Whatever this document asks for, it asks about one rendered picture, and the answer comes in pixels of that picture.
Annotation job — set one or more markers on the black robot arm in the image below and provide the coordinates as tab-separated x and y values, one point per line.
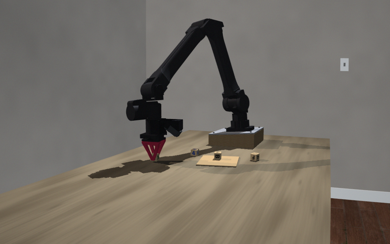
234	99

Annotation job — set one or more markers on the beige flat mat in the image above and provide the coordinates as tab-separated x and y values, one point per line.
226	161

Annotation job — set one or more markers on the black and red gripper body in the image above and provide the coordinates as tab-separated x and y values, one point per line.
151	138

